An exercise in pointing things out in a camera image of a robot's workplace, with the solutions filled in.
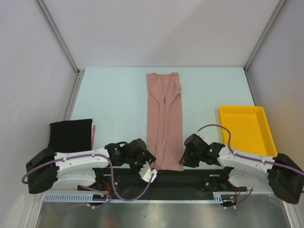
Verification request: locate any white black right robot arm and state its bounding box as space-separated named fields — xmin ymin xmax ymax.
xmin=180 ymin=134 xmax=304 ymax=204

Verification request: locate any pink t shirt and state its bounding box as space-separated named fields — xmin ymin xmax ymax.
xmin=147 ymin=73 xmax=183 ymax=171

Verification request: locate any aluminium frame rail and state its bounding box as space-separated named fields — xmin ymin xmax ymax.
xmin=34 ymin=173 xmax=293 ymax=194

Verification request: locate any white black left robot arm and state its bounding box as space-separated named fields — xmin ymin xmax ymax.
xmin=21 ymin=138 xmax=157 ymax=194

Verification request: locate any left aluminium corner post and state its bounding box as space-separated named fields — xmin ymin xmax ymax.
xmin=35 ymin=0 xmax=83 ymax=74

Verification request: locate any aluminium corner post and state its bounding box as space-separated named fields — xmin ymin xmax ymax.
xmin=243 ymin=0 xmax=288 ymax=73
xmin=35 ymin=0 xmax=83 ymax=74

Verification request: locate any folded black t shirt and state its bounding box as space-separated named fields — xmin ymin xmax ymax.
xmin=48 ymin=119 xmax=93 ymax=153

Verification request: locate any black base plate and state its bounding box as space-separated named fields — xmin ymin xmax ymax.
xmin=90 ymin=167 xmax=247 ymax=199

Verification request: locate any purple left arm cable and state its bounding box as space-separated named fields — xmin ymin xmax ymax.
xmin=21 ymin=153 xmax=157 ymax=202

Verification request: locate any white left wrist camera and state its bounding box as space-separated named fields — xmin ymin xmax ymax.
xmin=139 ymin=161 xmax=158 ymax=183

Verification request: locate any yellow plastic tray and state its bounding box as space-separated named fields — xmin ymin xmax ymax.
xmin=219 ymin=106 xmax=277 ymax=157

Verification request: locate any right aluminium corner post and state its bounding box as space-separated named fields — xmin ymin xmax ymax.
xmin=243 ymin=0 xmax=288 ymax=73

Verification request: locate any white slotted cable duct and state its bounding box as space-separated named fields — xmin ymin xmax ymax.
xmin=43 ymin=191 xmax=236 ymax=205

